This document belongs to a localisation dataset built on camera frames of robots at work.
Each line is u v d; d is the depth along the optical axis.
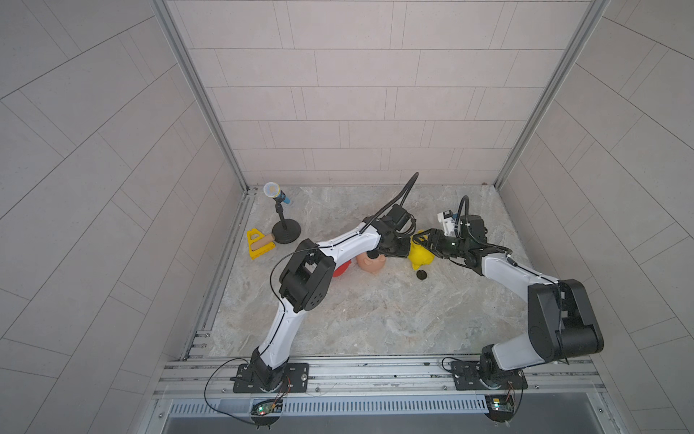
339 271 0.89
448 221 0.82
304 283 0.52
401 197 0.66
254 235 0.99
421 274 0.91
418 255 0.87
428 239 0.78
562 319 0.43
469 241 0.70
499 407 0.68
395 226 0.73
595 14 0.71
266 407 0.63
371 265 0.85
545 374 0.74
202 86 0.86
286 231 1.01
